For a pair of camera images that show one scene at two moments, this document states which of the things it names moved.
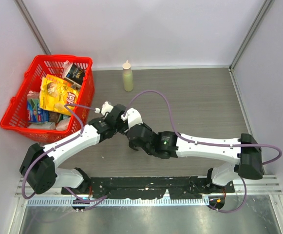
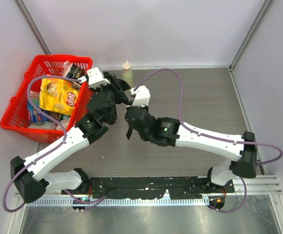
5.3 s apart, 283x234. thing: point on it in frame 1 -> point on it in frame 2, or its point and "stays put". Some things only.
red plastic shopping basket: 15,115 stays put
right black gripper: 136,138 -> 133,118
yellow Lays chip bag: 55,92 stays put
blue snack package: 35,114 stays put
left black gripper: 117,113 -> 117,83
